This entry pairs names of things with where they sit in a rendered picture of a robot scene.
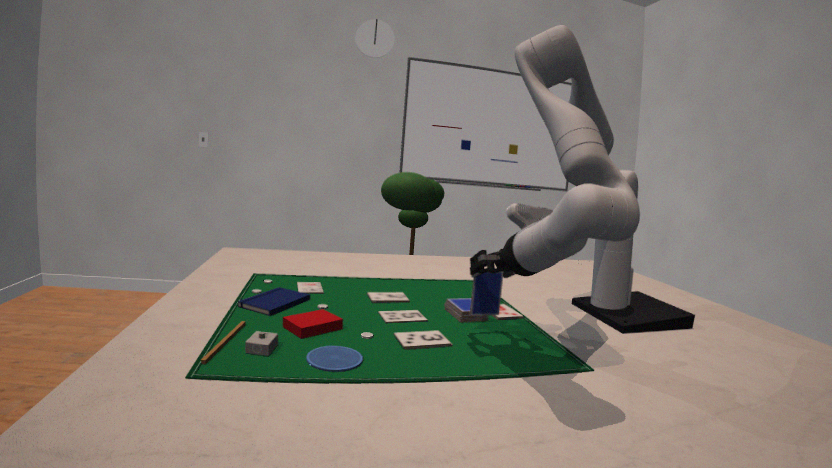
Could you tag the thin wooden stick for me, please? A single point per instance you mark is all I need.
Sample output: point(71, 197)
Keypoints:
point(222, 343)

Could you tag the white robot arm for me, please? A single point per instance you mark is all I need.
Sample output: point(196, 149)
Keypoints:
point(606, 208)

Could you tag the red flat box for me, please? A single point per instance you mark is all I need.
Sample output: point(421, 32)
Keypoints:
point(312, 323)

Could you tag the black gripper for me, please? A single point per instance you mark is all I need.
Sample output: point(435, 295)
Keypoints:
point(504, 260)

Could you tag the blue round coaster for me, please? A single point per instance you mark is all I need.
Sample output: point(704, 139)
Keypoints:
point(334, 358)

